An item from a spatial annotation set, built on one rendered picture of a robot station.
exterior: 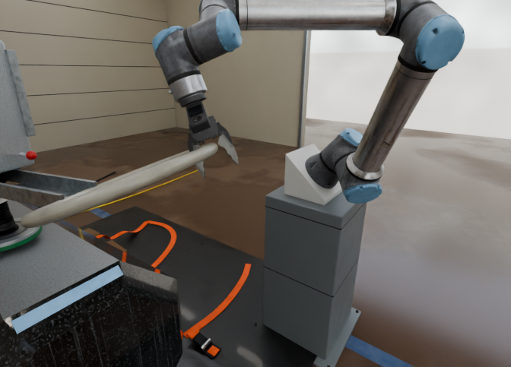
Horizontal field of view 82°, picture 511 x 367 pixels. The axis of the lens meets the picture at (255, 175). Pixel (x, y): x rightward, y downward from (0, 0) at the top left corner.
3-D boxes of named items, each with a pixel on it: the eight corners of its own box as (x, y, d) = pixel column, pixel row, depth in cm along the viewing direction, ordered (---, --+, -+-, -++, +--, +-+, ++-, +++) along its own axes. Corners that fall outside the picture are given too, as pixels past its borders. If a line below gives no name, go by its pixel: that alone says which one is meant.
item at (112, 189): (-18, 245, 68) (-24, 232, 67) (137, 177, 110) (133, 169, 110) (122, 202, 46) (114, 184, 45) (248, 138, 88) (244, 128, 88)
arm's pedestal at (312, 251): (291, 281, 213) (298, 169, 185) (361, 312, 186) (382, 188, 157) (250, 327, 175) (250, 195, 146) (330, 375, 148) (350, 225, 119)
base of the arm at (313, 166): (312, 153, 156) (324, 140, 150) (338, 178, 155) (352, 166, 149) (299, 168, 141) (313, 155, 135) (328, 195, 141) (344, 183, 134)
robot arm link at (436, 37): (362, 175, 138) (455, 0, 80) (376, 207, 127) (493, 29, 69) (331, 177, 136) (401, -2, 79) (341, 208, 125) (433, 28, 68)
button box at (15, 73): (14, 134, 107) (-9, 49, 97) (22, 133, 109) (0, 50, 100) (28, 137, 104) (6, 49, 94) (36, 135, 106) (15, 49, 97)
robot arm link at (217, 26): (227, -4, 73) (184, 17, 76) (230, 16, 66) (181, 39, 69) (242, 31, 80) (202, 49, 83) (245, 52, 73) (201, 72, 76)
